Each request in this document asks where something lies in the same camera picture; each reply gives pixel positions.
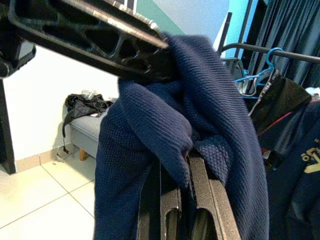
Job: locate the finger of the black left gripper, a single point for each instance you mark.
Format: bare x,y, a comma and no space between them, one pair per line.
125,20
75,53

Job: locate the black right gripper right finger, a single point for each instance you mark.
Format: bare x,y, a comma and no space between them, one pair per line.
215,215

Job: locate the blue plastic hanger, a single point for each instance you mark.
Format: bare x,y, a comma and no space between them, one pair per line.
268,60

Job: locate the navy knit sweater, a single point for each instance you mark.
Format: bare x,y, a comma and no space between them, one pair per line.
150,125

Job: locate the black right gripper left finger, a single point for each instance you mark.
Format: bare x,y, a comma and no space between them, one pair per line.
155,212

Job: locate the black metal clothes rack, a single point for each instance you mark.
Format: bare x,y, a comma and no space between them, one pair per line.
295,55

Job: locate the black garment white lettered band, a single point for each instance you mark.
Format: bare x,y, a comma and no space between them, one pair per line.
282,105

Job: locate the dark pleated curtain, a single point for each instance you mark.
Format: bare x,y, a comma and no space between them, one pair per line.
295,25

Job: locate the grey ottoman wooden feet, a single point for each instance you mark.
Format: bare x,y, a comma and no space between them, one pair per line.
85,130

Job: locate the navy T-shirt gold print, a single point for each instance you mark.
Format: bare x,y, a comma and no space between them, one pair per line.
295,187

